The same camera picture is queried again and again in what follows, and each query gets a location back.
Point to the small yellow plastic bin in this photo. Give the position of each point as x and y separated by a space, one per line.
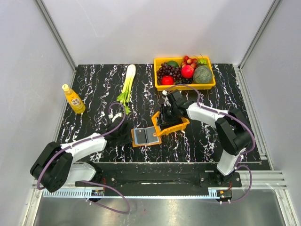
165 130

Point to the yellow juice bottle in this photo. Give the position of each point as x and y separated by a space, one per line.
73 99

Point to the red pomegranate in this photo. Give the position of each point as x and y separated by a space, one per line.
187 71

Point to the green lime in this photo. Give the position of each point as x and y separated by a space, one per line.
172 63

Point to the white cable duct strip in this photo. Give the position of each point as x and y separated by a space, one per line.
99 193

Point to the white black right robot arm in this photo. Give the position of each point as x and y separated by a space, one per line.
233 130

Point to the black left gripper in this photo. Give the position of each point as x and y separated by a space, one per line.
128 140

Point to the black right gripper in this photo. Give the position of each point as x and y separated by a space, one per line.
164 120

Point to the yellow fruit tray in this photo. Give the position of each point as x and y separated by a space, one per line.
179 60

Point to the black VIP credit card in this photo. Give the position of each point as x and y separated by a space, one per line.
140 137

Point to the green white celery stalk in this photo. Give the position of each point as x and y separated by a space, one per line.
125 95

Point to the orange leather card holder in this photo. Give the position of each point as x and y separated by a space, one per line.
135 145

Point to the dark blueberry cluster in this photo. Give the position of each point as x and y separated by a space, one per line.
184 81

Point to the red apple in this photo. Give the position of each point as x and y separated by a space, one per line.
167 80

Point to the red cherry cluster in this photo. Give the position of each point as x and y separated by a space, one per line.
189 61

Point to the green apple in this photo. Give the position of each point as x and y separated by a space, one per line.
201 62

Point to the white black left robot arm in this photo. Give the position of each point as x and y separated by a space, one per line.
52 168

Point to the green netted melon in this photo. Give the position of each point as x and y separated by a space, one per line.
202 74

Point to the aluminium rail frame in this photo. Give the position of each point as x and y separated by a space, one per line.
262 179

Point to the purple grape bunch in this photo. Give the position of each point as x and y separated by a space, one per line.
165 69

